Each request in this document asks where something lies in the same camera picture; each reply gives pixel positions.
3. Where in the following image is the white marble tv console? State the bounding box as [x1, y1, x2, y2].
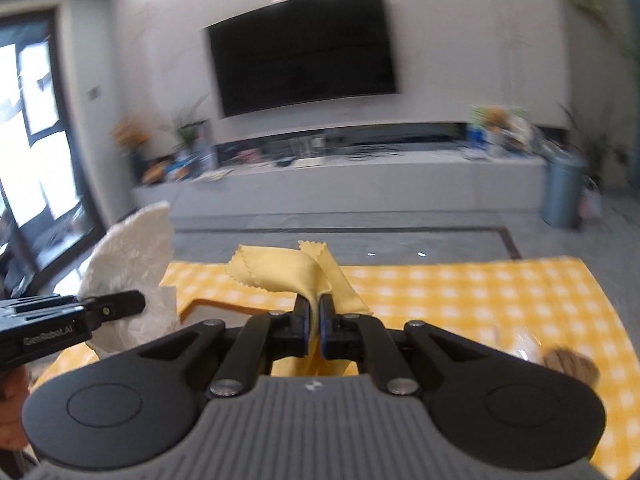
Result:
[134, 151, 546, 219]

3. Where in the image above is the potted plant by bin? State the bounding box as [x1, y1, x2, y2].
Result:
[560, 101, 629, 188]

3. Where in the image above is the pastel woven basket bag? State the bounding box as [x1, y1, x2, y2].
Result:
[578, 177, 603, 228]

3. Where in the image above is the white tissue paper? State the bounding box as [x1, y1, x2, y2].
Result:
[78, 202, 180, 359]

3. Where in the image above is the teddy bear on console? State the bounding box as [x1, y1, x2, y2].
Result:
[482, 106, 511, 132]

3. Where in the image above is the yellow dried flower vase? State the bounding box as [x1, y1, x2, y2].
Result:
[111, 118, 149, 184]

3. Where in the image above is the black wall television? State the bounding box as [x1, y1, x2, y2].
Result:
[206, 0, 397, 117]

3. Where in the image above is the blue grey trash can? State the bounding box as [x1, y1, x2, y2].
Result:
[541, 152, 588, 229]

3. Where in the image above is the orange cardboard box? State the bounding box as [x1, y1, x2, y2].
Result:
[177, 299, 294, 330]

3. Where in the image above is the green plant on console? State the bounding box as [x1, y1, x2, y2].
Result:
[158, 94, 208, 156]

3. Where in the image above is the yellow cleaning cloth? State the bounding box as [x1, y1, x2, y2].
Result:
[227, 240, 371, 377]

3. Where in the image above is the yellow checkered tablecloth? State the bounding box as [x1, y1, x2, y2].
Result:
[29, 254, 640, 480]

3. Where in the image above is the person's left hand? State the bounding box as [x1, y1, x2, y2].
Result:
[0, 366, 29, 451]

